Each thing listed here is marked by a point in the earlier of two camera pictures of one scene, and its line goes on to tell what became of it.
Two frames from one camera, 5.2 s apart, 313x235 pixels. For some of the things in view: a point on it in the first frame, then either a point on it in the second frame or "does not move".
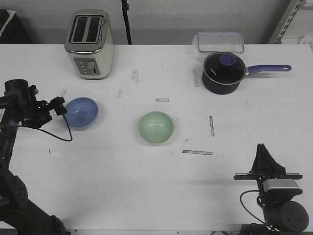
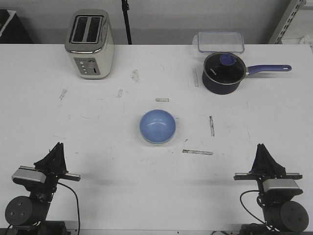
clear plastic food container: [218, 41] does not move
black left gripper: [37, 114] → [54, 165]
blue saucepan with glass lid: [223, 72] does not move
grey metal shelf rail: [292, 10] does not move
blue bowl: [81, 113] → [157, 126]
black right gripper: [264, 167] does not move
